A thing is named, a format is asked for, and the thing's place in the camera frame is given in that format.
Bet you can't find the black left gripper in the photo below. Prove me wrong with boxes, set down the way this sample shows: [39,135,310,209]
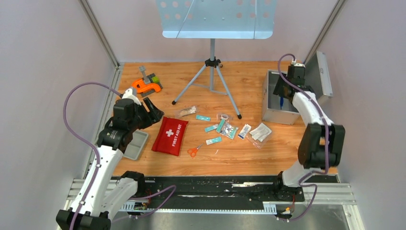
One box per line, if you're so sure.
[128,97,164,132]

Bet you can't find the red first aid pouch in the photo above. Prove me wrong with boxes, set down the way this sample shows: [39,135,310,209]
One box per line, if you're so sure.
[151,117,189,156]

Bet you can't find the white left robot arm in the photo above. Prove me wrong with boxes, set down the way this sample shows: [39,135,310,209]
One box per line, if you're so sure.
[56,97,164,230]

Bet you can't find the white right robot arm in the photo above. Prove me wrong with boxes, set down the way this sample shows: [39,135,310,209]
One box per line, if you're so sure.
[273,63,346,200]

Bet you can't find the grey metal case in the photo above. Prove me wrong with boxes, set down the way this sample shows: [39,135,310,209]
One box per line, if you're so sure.
[261,51,333,125]

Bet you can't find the grey plastic tray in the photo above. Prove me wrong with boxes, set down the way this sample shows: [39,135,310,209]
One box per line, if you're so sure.
[124,130,149,161]

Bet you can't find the orange grey toy fixture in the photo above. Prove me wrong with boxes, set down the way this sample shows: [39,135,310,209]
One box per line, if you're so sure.
[131,66,163,97]

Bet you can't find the cotton swabs bag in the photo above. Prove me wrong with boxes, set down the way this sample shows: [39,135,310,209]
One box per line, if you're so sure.
[175,105,198,118]

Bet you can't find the blue Basewing sachet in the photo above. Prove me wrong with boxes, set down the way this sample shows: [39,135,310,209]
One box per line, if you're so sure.
[196,115,211,122]

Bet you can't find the blue white sachet middle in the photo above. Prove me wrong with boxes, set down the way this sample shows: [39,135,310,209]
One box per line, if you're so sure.
[204,124,218,133]

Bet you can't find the blue white sachet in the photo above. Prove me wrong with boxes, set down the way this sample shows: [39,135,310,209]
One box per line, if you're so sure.
[205,137,222,145]
[204,124,218,133]

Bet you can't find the white pads zip bag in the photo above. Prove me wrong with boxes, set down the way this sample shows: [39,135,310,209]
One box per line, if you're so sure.
[247,123,272,149]

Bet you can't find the blue white sachet lower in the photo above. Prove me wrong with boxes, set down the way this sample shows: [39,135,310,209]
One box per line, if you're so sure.
[205,137,222,145]

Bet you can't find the small white blue box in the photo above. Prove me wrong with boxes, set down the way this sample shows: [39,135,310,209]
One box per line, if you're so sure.
[238,124,252,139]

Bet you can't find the tape roll in bag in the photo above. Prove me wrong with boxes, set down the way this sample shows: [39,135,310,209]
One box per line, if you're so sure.
[216,113,233,122]

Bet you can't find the adhesive tape pack blue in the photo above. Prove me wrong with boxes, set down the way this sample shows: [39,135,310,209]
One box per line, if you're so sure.
[216,119,238,139]

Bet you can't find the blue music stand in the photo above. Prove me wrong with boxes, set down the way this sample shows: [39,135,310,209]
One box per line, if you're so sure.
[155,0,277,119]

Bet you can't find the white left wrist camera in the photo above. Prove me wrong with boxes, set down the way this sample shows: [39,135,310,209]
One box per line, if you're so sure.
[121,87,142,105]

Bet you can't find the orange handled scissors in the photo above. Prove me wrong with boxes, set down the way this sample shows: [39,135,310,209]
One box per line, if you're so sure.
[187,143,204,158]

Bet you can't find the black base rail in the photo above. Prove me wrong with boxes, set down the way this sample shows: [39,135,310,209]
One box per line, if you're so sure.
[114,173,339,212]

